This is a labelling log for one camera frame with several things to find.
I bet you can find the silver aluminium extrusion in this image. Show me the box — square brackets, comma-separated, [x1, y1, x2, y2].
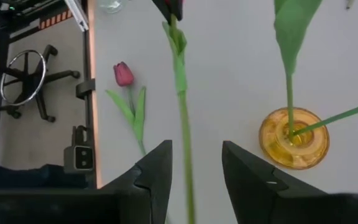
[63, 0, 90, 33]

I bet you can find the black table frame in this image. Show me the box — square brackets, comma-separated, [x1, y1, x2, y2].
[81, 18, 98, 189]

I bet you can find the clear glass vase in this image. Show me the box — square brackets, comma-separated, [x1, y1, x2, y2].
[97, 0, 124, 14]

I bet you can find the dark red artificial tulip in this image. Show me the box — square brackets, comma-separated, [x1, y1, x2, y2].
[150, 0, 196, 224]
[105, 61, 148, 156]

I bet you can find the yellow glass vase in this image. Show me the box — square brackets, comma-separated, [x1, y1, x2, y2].
[259, 107, 331, 170]

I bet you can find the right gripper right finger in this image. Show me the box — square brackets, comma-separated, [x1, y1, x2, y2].
[222, 140, 358, 224]

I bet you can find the black table clamp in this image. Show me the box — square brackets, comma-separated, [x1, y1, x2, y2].
[75, 77, 96, 101]

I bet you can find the office chair base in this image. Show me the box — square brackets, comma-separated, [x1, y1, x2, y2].
[0, 44, 81, 124]

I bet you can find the black control equipment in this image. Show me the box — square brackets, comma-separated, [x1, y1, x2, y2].
[0, 0, 71, 43]

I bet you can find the hazard striped tape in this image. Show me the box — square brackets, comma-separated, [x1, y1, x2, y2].
[37, 8, 74, 31]

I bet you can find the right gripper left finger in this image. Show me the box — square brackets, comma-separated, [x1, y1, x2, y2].
[0, 139, 173, 224]

